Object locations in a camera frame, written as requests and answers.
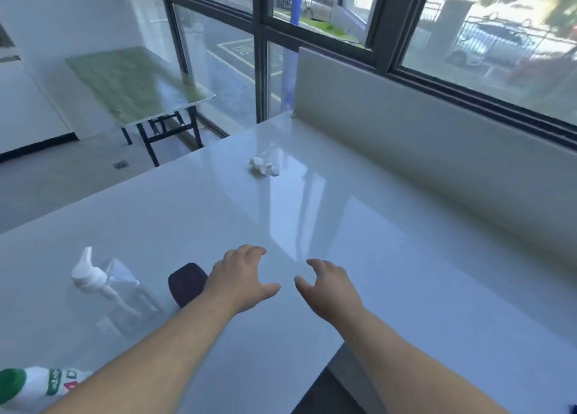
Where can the person's left hand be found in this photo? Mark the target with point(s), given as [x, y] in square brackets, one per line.
[234, 283]

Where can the person's right hand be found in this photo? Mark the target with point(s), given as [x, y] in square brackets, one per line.
[336, 296]

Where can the dark purple lidded container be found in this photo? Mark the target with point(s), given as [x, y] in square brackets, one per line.
[187, 283]

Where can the clear pump bottle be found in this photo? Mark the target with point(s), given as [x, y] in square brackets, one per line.
[90, 276]

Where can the white bottle green cap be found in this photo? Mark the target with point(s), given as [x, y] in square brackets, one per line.
[31, 386]

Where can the person's left forearm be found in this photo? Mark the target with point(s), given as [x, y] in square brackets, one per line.
[144, 373]

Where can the person's right forearm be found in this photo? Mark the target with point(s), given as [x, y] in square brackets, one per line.
[414, 373]

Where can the crumpled white tissue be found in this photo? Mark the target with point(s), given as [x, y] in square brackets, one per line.
[265, 166]

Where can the grey floor drain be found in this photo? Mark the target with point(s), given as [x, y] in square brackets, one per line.
[121, 164]

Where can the green folding table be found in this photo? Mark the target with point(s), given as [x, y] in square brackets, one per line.
[135, 82]

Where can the silver parked car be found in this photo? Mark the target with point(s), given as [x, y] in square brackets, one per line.
[491, 44]
[322, 5]

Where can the dark window frame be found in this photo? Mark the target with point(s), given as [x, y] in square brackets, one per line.
[260, 66]

